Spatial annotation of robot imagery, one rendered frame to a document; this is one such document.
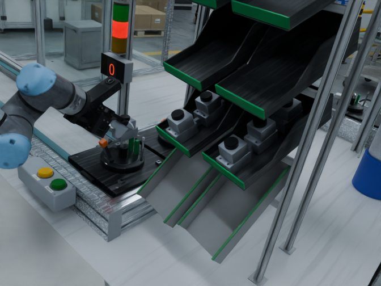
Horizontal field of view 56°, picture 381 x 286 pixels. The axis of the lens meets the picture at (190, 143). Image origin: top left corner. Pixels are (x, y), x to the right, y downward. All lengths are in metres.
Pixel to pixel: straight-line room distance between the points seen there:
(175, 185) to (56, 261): 0.36
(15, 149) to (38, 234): 0.37
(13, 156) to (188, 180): 0.42
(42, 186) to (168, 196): 0.36
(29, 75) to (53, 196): 0.35
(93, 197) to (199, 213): 0.31
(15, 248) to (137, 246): 0.31
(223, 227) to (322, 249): 0.43
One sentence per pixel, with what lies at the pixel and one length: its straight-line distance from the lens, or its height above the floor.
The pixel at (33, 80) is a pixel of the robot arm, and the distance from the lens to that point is 0.85.
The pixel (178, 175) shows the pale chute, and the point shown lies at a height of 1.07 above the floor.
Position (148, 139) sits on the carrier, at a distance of 1.30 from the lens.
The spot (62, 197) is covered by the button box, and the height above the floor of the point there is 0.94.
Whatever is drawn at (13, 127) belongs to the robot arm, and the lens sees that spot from 0.79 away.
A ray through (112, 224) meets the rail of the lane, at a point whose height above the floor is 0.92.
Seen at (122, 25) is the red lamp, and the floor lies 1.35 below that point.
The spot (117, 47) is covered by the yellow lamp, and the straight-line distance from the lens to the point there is 1.22.
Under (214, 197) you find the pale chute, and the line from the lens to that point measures 0.91.
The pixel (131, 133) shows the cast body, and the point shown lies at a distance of 1.10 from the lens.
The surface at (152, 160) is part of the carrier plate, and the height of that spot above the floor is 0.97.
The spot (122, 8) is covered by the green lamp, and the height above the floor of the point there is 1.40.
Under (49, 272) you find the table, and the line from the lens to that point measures 0.99.
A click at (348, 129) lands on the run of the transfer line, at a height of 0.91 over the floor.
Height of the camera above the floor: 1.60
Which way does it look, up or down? 29 degrees down
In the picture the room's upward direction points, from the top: 10 degrees clockwise
